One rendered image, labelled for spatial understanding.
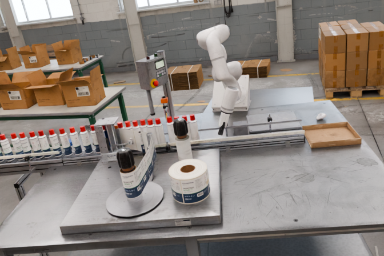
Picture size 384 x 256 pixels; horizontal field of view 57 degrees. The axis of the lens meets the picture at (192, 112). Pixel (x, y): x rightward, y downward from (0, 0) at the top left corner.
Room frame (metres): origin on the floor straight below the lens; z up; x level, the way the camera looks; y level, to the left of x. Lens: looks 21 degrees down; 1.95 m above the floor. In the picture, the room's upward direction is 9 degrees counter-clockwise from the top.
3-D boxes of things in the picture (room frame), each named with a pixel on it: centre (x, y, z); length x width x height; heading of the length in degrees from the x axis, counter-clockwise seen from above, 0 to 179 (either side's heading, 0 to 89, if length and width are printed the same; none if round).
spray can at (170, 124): (2.20, 0.15, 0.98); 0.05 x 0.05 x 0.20
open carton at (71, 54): (6.22, 1.98, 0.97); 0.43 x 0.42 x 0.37; 158
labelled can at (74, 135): (2.27, 0.83, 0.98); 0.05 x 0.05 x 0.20
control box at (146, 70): (2.28, 0.22, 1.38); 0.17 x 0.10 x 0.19; 138
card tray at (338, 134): (2.06, -0.87, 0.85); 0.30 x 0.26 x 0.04; 83
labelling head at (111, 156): (2.15, 0.55, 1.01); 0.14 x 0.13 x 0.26; 83
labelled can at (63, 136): (2.28, 0.90, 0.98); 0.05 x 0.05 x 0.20
